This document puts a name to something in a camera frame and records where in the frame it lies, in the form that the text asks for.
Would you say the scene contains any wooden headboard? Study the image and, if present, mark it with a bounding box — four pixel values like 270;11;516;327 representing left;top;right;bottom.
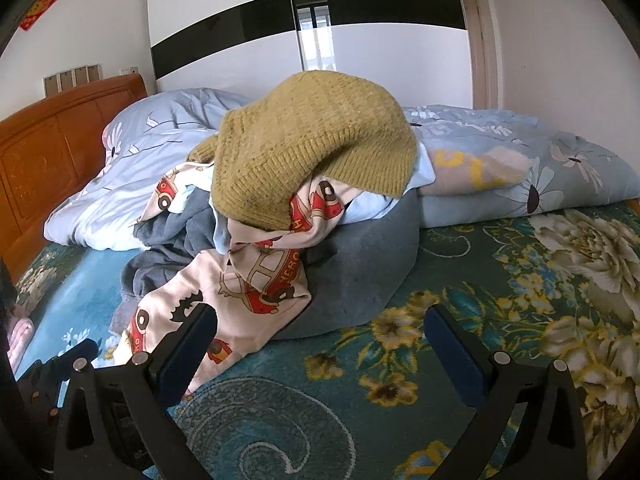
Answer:
0;72;149;281

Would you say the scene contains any pink fleece garment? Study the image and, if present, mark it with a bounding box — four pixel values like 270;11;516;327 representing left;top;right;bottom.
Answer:
7;317;36;376

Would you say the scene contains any blue floral duvet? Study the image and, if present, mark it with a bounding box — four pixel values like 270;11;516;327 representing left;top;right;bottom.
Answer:
42;87;640;253

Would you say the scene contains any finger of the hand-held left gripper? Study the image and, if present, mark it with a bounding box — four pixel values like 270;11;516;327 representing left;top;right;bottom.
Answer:
59;338;99;365

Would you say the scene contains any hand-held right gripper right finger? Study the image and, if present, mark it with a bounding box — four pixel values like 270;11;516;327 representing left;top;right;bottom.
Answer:
424;304;587;480

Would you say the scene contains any pile of patterned clothes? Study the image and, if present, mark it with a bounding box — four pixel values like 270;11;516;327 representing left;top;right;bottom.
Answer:
124;165;352;396

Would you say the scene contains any beige cloth with yellow print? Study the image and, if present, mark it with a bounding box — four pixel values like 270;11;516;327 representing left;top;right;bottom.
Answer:
420;147;531;196

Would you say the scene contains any yellow knit sweater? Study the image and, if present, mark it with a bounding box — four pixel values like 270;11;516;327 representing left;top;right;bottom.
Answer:
192;71;420;231

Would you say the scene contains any white wardrobe with black stripe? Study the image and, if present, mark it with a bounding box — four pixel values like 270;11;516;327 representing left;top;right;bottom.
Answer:
146;0;476;96

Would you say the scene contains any slate grey fleece garment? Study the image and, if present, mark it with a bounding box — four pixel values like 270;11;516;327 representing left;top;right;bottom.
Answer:
272;187;422;342

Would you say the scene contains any red wall decoration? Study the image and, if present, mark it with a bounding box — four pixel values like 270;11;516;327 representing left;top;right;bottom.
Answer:
20;0;60;32

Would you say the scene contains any blue grey garment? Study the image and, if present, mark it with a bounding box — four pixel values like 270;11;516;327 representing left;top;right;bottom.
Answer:
120;192;232;331

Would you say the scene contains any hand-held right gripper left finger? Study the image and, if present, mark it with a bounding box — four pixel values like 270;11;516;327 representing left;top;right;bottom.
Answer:
54;304;218;480

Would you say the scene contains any door frame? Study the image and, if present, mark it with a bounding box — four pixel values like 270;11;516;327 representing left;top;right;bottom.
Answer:
457;0;503;111

